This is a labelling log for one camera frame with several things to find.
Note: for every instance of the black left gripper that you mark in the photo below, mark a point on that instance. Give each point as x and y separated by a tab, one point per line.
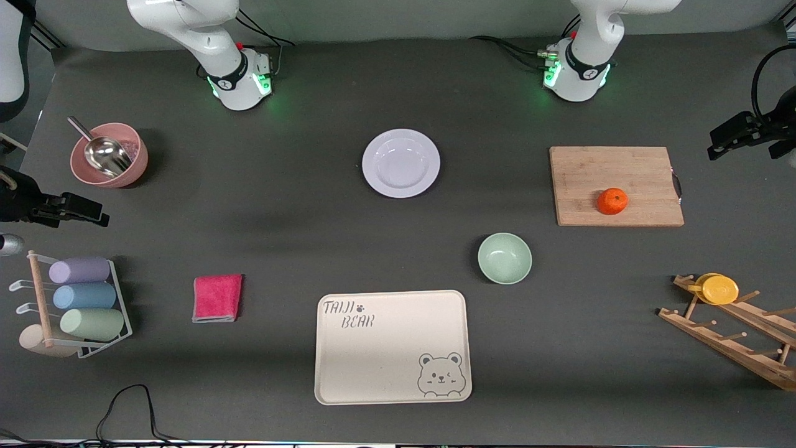
773	125

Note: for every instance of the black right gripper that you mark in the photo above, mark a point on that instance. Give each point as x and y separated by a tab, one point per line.
20	200

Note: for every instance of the orange fruit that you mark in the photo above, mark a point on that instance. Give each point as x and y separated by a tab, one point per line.
612	201

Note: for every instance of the white round plate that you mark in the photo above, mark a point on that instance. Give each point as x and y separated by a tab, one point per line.
401	163

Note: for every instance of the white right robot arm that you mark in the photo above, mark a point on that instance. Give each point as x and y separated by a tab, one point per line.
186	25

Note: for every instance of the purple cup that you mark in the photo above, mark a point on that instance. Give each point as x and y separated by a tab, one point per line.
79	270

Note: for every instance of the metal scoop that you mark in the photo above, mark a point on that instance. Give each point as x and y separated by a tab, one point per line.
106	155

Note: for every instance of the pink bowl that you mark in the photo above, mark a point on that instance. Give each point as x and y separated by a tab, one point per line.
134	168

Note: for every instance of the blue cup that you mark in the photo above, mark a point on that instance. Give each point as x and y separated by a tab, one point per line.
84	297

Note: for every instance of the green cup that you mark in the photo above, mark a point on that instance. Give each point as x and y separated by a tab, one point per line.
93	324

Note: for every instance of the bamboo cutting board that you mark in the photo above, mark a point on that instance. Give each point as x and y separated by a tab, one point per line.
603	174

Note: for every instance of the beige cup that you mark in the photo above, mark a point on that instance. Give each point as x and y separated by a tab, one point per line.
31	341

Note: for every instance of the yellow cup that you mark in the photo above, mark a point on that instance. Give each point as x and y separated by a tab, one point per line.
720	290

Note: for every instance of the pink folded cloth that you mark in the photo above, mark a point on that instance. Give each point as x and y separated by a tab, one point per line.
217	298

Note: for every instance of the wooden peg rack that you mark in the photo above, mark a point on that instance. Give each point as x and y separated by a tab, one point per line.
734	351

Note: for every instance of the pale green bowl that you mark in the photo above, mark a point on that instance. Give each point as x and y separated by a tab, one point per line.
504	258

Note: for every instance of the cream bear print tray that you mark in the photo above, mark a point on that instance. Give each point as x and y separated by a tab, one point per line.
385	354

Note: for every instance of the black metal frame bar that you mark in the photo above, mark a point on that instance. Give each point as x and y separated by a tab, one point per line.
46	35

